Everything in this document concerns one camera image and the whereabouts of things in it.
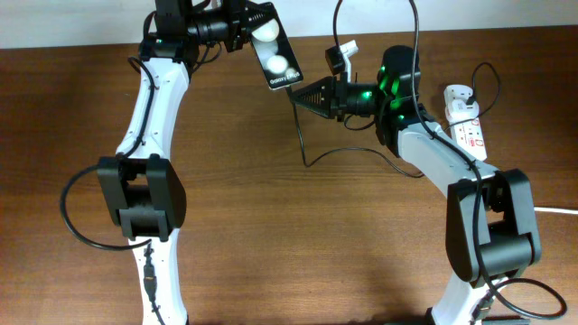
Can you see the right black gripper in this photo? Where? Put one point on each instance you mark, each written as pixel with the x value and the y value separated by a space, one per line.
pixel 334 96

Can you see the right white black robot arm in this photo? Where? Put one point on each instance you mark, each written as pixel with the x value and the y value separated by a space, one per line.
pixel 491 234

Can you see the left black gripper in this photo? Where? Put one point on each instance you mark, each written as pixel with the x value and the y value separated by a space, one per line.
pixel 239 35

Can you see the white power strip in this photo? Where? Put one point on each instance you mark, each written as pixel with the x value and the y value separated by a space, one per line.
pixel 466 133

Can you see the white USB charger adapter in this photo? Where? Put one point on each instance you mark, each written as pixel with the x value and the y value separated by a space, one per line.
pixel 458 110

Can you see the black Samsung Galaxy flip phone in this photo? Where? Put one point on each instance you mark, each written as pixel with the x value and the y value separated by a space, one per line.
pixel 277 59

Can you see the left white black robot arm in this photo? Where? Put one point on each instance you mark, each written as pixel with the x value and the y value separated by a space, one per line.
pixel 143 193

